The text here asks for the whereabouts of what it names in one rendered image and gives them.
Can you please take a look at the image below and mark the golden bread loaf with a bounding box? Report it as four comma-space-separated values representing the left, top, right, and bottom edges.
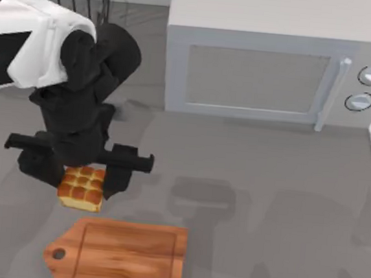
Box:
55, 163, 107, 214

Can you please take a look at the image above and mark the wooden cutting board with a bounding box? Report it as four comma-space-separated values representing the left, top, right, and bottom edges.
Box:
40, 213, 190, 278

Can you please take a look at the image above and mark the microwave oven door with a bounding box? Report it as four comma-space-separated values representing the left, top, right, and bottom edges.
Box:
160, 25, 358, 129

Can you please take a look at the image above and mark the pale grey microwave oven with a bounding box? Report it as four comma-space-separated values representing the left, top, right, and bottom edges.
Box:
158, 0, 371, 137

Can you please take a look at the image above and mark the grey microwave door handle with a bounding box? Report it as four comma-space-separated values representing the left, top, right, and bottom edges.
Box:
313, 54, 353, 135

